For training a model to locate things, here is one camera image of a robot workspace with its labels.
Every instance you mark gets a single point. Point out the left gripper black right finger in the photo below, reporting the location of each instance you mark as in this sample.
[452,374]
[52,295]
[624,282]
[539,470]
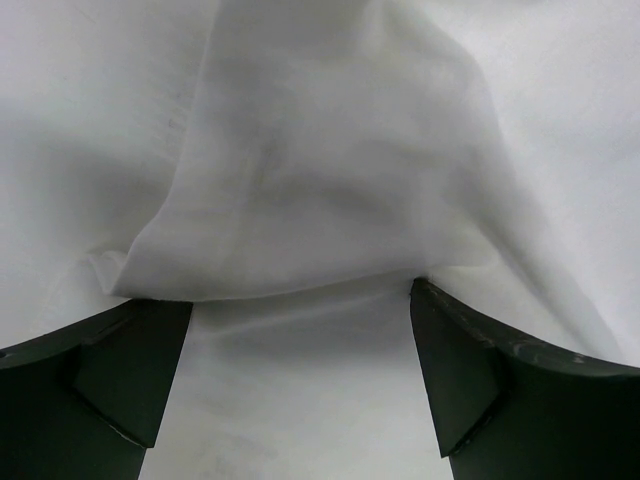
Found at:
[507,405]

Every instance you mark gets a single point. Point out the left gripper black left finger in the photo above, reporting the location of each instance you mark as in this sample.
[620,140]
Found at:
[86,401]

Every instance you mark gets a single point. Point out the white cartoon print t-shirt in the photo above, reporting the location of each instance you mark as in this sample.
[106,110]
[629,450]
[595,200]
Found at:
[290,167]

